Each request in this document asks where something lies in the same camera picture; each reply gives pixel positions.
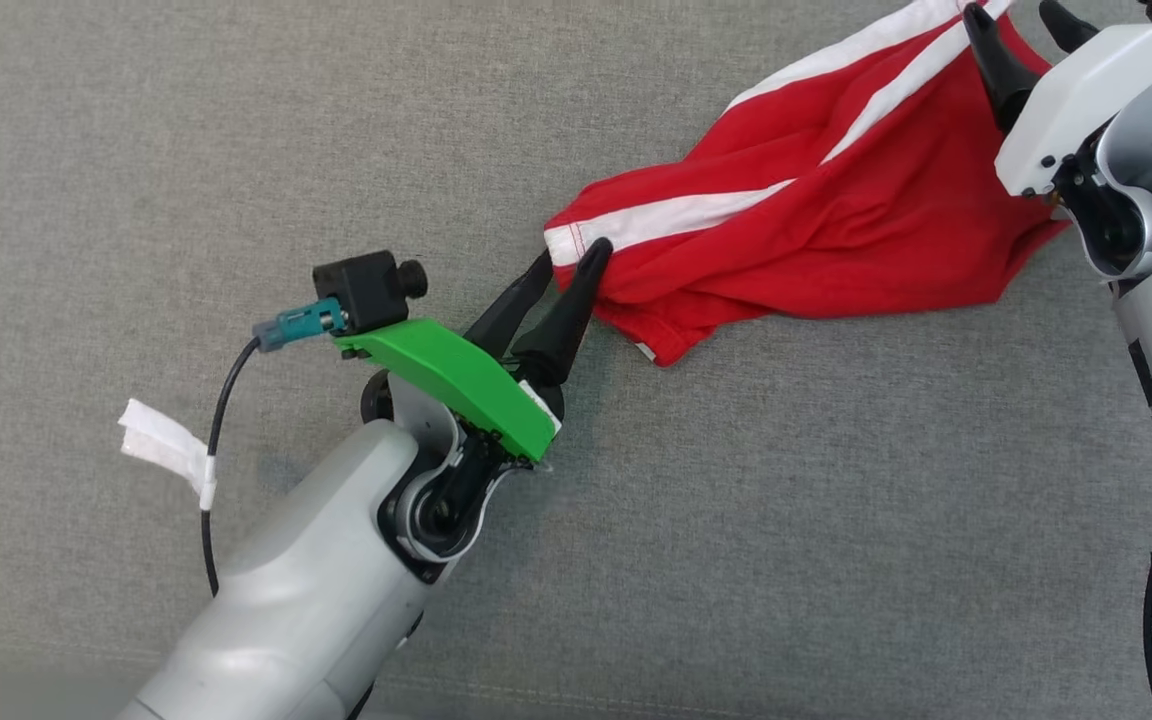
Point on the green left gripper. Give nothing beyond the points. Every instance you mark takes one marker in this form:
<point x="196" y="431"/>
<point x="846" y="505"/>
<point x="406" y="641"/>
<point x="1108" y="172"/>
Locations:
<point x="456" y="380"/>

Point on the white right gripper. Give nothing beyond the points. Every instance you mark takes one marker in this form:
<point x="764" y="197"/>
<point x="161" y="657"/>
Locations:
<point x="1086" y="90"/>

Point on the red white-striped shorts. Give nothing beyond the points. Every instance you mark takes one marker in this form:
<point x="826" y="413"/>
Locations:
<point x="836" y="220"/>

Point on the white tape tag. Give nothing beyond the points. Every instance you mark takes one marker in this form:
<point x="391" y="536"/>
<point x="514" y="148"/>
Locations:
<point x="166" y="445"/>

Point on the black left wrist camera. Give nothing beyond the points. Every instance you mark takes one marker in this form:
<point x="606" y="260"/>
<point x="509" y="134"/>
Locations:
<point x="366" y="290"/>

